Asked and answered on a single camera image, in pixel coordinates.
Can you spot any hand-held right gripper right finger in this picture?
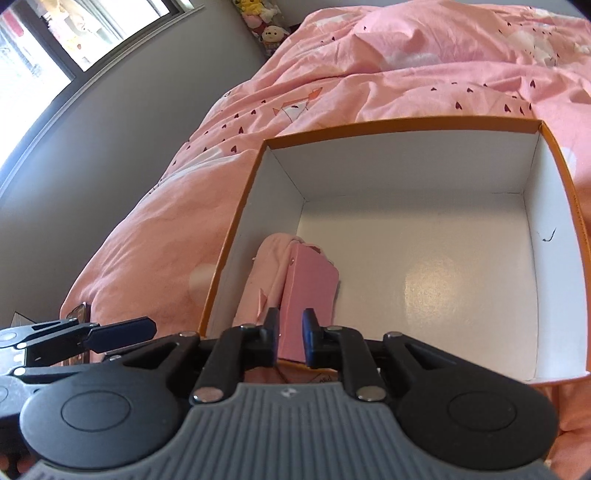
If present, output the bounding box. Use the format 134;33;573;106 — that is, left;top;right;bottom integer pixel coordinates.
301;309;481;402

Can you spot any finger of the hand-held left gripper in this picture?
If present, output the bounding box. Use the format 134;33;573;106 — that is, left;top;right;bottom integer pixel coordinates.
0;352;139;386
0;316;158;366

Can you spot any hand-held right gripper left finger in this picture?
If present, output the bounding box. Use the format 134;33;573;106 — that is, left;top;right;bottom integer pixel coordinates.
104;307;281;406

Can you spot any pink wallet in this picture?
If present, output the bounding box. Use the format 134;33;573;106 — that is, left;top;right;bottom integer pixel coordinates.
276;243;341;363

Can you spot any orange cardboard box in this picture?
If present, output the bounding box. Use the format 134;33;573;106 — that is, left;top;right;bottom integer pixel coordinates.
198;115;591;386

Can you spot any brown glossy object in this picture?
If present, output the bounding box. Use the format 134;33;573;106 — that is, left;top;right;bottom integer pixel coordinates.
65;301;91;325

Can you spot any pink fabric pouch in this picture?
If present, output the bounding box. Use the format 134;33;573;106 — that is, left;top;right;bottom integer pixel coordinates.
233;233;296;326

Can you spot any pink printed blanket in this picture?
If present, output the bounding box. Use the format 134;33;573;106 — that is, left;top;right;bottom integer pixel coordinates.
60;0;591;476

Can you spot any window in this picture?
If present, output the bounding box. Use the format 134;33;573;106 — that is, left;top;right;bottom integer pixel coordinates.
0;0;195;195

